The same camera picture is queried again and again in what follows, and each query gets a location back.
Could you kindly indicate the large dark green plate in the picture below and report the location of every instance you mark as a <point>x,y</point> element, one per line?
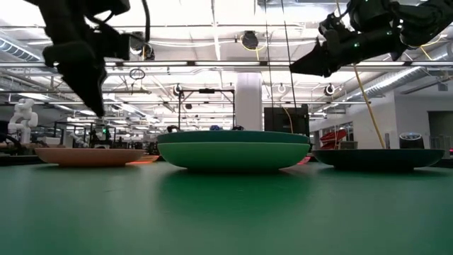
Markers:
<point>378,159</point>

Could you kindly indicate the long ceiling light rail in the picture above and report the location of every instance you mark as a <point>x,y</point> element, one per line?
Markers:
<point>226,63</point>

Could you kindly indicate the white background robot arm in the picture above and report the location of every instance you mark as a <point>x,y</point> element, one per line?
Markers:
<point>23,117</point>

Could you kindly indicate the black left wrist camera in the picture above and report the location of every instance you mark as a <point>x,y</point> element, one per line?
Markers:
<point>118,46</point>

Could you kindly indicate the large light green plate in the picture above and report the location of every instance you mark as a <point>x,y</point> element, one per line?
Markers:
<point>233,156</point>

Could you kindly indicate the grey door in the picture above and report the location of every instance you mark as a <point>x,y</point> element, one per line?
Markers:
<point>440,131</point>

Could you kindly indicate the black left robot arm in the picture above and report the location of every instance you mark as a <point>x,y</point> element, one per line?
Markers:
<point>63,14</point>

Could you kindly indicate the grey bin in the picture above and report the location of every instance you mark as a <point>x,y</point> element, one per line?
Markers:
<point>348,144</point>

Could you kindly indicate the small pink translucent plate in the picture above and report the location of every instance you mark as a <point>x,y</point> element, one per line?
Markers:
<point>304,161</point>

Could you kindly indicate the person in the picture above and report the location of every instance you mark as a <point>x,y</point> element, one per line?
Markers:
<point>214,127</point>
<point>238,127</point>

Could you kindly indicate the large salmon plate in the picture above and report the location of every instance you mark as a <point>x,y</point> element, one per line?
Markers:
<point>88,156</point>

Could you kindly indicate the black monitor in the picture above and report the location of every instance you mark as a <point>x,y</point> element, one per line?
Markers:
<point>279,120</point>

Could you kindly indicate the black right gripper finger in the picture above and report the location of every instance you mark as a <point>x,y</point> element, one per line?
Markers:
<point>315,63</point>

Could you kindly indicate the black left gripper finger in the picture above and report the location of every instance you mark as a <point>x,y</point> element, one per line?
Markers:
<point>88,92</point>

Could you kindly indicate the small orange-red translucent plate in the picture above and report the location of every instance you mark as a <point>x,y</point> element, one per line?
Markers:
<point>147,159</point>

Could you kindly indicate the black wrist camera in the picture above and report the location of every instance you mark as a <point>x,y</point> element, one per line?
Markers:
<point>118,46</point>
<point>332,26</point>

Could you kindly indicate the small black ceiling reel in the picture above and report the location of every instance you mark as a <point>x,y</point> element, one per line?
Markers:
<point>174,90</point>
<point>325,90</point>

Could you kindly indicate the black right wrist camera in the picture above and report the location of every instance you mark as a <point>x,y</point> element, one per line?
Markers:
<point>332,26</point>

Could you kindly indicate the black workstation frame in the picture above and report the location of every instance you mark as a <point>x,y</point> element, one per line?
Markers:
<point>179,113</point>

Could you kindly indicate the silver ventilation duct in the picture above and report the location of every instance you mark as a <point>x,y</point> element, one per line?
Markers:
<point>396,83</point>
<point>17,49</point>

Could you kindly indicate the large teal plate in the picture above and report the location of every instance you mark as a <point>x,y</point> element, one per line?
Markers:
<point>233,137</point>

